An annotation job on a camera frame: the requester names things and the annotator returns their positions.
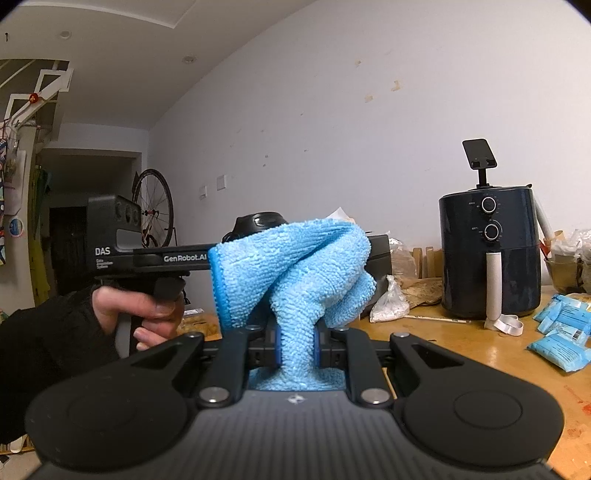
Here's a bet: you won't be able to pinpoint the white tube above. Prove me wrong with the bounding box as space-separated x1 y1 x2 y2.
533 194 552 241

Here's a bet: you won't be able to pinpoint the crumpled clear plastic bag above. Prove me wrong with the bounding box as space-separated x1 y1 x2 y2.
390 237 416 278

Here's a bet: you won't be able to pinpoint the blue wrapped packet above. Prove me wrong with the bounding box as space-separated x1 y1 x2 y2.
533 295 591 324
540 314 591 344
527 333 591 374

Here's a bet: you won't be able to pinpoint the grey rice cooker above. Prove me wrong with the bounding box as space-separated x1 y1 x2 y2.
365 234 393 319

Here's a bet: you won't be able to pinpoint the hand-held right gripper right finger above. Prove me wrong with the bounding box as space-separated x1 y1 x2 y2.
315 320 465 407

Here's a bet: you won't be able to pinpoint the blue microfiber cloth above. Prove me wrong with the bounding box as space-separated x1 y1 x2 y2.
208 218 377 392

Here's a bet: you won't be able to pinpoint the black phone stand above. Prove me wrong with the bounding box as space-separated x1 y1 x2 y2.
462 138 498 188

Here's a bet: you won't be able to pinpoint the black air fryer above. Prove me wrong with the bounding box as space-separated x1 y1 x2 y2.
438 185 543 321

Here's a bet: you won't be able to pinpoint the bicycle wheel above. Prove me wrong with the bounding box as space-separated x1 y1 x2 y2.
133 168 175 250

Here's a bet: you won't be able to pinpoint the wooden cutting boards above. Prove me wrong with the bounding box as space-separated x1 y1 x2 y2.
411 247 444 278

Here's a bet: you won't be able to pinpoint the white tissue pack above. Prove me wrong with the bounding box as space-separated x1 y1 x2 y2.
325 207 365 232

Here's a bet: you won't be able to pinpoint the white frame structure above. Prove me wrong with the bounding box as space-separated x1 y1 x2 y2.
0 60 75 134

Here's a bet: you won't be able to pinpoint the person's left forearm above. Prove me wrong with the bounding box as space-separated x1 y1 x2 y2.
0 286 121 444

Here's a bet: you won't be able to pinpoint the green hanging cloth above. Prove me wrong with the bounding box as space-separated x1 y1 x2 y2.
28 166 51 296

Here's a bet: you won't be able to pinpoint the person's left hand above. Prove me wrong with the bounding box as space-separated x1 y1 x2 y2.
90 284 185 350

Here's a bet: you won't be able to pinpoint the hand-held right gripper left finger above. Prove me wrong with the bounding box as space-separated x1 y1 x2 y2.
129 323 282 407

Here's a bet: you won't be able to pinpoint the clear plastic fruit box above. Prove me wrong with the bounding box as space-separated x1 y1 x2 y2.
178 309 222 342

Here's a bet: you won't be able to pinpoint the clear bag of food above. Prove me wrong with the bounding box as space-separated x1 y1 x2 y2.
549 228 591 294

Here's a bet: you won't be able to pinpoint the brown paper bag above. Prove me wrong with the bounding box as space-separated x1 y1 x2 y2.
402 277 444 308

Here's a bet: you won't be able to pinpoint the white plastic loop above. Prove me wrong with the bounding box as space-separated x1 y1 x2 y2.
485 314 525 337

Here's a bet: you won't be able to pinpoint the white filled plastic bag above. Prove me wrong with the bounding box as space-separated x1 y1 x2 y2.
369 274 411 323

